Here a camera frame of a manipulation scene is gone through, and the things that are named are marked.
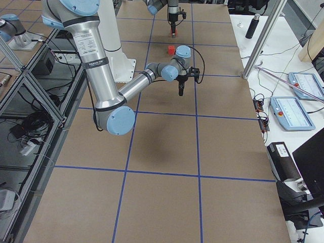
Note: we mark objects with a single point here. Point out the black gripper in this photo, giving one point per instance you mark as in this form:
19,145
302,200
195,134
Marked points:
172,17
181,80

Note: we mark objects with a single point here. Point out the red block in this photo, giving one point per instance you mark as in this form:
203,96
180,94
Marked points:
173,34
171,49

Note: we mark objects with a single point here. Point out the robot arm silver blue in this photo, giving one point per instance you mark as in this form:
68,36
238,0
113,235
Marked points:
88,22
154,6

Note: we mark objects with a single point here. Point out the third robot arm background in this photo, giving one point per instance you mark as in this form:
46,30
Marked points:
14,33

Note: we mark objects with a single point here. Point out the black water bottle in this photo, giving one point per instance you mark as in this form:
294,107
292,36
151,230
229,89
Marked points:
252,27

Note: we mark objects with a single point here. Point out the long reacher grabber stick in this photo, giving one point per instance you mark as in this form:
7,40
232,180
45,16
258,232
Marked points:
286,82

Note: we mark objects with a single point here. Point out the near blue teach pendant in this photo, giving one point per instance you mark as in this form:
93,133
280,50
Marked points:
291,114

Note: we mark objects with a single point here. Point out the blue teach pendant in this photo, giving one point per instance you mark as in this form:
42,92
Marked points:
291,114
307,82

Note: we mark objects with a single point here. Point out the black box with label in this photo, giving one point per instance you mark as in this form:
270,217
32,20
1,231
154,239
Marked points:
282,163

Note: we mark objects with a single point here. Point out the far blue teach pendant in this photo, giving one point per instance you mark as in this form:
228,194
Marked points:
307,82

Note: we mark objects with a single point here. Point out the black computer monitor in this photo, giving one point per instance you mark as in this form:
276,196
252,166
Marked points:
309,160

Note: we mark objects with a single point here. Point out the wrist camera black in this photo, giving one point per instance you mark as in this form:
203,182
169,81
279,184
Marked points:
182,13
194,73

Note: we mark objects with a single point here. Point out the white central robot pedestal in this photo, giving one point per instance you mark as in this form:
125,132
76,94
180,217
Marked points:
121,66

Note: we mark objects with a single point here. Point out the aluminium frame post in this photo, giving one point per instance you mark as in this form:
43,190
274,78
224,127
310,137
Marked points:
267,29

